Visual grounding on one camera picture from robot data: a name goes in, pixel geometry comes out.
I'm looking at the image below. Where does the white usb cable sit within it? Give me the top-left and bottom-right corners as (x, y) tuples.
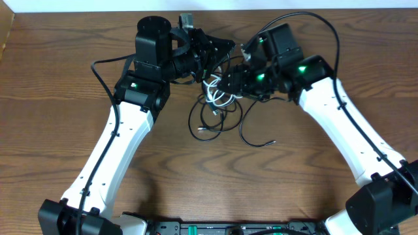
(202, 73), (244, 116)

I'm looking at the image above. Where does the black usb cable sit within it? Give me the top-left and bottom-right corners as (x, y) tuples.
(187, 54), (277, 148)

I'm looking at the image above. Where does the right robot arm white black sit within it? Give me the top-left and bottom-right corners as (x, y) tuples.
(217, 23), (417, 234)

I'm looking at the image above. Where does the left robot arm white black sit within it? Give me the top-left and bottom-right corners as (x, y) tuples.
(38, 14), (235, 234)

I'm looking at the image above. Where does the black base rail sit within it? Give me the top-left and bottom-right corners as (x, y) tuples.
(145, 221), (329, 235)

